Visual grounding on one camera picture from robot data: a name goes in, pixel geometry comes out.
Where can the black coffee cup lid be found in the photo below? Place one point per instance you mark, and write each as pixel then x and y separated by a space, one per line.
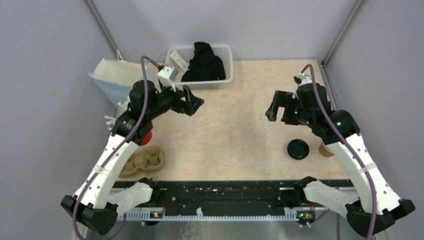
pixel 298 149

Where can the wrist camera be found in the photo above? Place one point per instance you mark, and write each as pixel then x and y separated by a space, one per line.
pixel 301 79
pixel 166 77

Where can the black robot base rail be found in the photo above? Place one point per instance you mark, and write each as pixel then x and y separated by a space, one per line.
pixel 227 199

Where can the stack of paper cups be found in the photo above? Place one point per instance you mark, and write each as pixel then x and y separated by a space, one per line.
pixel 324 151

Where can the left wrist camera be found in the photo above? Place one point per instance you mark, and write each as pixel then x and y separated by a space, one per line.
pixel 166 77

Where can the red straw holder cup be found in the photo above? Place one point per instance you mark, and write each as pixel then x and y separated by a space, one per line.
pixel 147 138

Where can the white paper packet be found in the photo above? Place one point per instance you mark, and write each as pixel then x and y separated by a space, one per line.
pixel 178 59

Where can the light blue paper bag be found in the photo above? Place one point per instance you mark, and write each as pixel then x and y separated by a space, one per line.
pixel 116 79

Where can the brown pulp cup carrier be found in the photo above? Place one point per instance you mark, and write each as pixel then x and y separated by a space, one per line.
pixel 149 159

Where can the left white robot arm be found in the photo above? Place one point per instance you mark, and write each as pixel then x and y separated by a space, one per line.
pixel 93 205

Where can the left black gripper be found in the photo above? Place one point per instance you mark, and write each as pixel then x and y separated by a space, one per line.
pixel 188 107

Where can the white plastic basket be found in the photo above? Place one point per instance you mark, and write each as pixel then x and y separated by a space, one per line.
pixel 221 50

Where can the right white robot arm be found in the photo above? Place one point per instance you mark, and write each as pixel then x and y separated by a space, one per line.
pixel 376 206

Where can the black cloth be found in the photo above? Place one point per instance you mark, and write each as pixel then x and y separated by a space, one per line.
pixel 205 65

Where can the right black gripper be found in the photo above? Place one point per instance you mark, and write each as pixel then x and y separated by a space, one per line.
pixel 282 98

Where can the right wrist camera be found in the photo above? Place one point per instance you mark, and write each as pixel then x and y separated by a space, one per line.
pixel 301 79

